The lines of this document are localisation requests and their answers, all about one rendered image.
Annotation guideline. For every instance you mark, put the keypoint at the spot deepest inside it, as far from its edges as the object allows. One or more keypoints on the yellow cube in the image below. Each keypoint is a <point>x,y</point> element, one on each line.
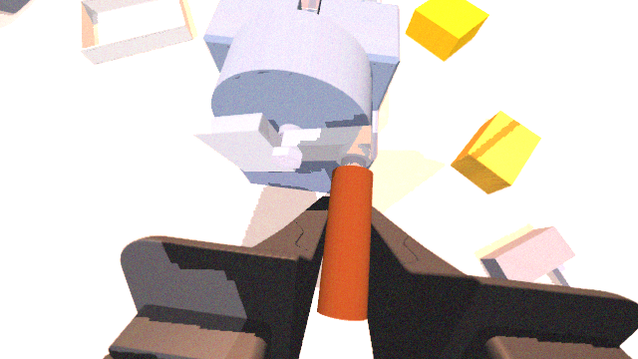
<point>496,153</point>

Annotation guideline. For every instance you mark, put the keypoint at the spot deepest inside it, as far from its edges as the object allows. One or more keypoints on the yellow rectangular block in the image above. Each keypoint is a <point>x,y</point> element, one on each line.
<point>444,26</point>

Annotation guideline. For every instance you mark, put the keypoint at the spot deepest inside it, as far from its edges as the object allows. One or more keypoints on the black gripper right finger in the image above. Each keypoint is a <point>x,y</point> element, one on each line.
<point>421,307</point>

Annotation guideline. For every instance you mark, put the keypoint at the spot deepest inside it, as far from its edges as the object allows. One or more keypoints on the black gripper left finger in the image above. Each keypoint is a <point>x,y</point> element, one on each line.
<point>273,281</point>

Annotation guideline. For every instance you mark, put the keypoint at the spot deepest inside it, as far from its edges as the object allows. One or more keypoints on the cream shallow open tray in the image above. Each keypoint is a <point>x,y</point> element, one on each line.
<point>114,29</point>

